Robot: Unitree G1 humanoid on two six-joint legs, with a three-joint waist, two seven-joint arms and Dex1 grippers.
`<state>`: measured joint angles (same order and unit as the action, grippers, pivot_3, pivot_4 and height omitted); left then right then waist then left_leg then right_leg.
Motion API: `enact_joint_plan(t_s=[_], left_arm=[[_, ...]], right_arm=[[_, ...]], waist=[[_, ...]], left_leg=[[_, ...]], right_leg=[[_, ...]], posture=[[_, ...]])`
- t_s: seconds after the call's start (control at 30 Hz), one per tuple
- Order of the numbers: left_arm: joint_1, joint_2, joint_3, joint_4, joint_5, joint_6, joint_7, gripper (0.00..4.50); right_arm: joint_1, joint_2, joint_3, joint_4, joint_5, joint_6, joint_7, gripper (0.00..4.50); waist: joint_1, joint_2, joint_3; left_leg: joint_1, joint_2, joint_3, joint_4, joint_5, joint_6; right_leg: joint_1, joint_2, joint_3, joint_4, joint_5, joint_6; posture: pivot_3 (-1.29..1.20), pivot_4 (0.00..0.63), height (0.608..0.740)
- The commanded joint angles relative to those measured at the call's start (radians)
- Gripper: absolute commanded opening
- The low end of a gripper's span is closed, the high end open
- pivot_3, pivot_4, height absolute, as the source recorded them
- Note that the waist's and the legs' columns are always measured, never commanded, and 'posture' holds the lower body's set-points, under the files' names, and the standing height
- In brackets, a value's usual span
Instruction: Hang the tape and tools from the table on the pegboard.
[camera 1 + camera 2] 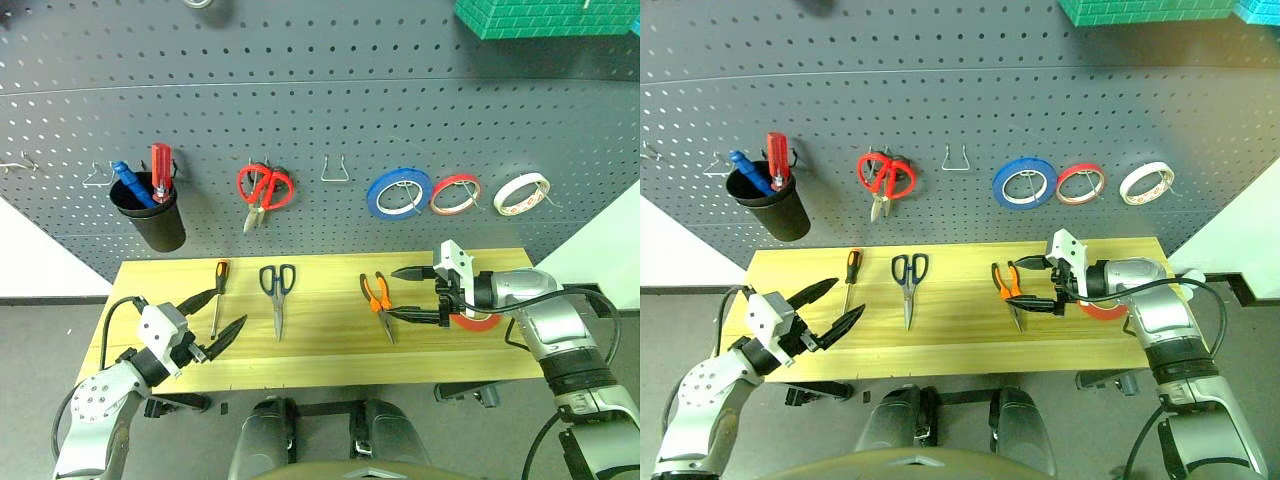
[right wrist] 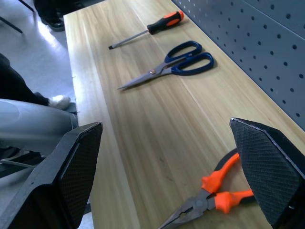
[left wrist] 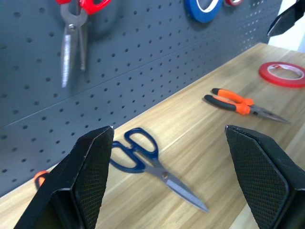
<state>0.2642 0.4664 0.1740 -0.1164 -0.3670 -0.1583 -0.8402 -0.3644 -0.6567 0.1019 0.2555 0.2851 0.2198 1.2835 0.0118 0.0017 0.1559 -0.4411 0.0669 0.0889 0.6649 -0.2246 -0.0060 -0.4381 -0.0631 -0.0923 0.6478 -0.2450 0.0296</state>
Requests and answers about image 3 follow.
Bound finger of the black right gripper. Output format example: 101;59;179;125
266;0;305;37

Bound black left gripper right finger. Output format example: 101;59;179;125
225;125;305;229

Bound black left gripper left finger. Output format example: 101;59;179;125
14;125;114;229

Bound orange black handled screwdriver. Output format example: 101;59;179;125
34;170;50;191

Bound red tape roll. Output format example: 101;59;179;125
224;0;244;7
259;62;305;88

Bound orange black long-nose pliers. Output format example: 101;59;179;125
204;88;291;125

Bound blue handled scissors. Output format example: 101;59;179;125
110;127;210;213

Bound grey pegboard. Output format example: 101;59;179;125
0;0;283;198

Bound blue tape roll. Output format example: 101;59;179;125
184;0;224;24

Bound red handled scissors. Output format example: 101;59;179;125
56;0;112;88

